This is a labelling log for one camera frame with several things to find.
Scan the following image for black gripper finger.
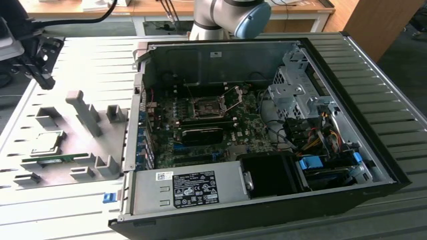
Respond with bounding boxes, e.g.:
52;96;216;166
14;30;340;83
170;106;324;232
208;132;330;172
33;36;65;91
8;59;44;86

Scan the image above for silver CPU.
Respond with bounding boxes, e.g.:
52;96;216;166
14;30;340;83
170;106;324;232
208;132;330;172
32;131;64;152

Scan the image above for metal socket cover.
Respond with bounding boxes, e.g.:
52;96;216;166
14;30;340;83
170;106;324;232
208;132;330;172
216;85;245;113

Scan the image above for CPU socket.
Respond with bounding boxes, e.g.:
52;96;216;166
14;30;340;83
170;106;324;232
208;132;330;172
189;96;230;120

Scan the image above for white box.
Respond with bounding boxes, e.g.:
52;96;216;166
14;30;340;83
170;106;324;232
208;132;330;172
81;0;112;12

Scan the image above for grey parts rack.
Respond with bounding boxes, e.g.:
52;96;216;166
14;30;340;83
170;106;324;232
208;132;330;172
12;89;130;191

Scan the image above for green RAM stick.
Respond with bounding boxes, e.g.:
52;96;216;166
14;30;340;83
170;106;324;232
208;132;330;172
21;154;76;166

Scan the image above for metal locking lever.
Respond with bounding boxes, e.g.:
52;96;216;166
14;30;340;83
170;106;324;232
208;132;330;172
182;78;194;101

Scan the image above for black RAM slot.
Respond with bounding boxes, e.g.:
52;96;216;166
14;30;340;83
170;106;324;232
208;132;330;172
178;118;234;126
180;123;237;130

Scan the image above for black graphics card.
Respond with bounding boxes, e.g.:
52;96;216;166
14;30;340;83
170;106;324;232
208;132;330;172
178;126;224;148

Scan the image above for blue plastic clip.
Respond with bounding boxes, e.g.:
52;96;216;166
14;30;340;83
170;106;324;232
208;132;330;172
101;191;117;204

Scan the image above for silver power supply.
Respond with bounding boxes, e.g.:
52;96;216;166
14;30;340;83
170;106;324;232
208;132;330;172
129;160;252;216

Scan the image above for green motherboard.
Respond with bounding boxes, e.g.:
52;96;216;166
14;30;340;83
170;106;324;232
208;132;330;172
136;83;269;169

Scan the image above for grey chipset heatsink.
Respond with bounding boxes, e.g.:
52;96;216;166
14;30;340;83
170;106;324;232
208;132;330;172
225;145;248;161

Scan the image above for silver drive cage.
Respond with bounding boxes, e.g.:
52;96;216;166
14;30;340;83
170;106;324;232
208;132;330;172
265;47;340;122

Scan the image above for silver power supply latch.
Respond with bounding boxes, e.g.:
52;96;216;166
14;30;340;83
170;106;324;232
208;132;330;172
241;170;256;193

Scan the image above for blue disk carrier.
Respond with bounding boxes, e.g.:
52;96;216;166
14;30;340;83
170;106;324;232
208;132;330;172
297;155;324;172

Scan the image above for black PC case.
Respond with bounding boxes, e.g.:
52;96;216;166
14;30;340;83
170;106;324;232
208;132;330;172
106;37;411;240

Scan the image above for wooden cabinet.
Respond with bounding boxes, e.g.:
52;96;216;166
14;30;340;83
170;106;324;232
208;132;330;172
321;0;425;63

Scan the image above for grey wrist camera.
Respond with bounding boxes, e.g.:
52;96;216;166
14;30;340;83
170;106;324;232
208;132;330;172
0;16;26;61

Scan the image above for black camera cable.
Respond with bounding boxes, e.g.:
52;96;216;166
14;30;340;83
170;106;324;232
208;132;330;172
30;0;118;28

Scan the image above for grey case handle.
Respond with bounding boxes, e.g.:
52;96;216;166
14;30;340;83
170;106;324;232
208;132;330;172
130;41;150;71

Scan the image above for yellow power wires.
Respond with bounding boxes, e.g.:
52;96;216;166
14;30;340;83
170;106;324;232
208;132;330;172
297;113;344;157

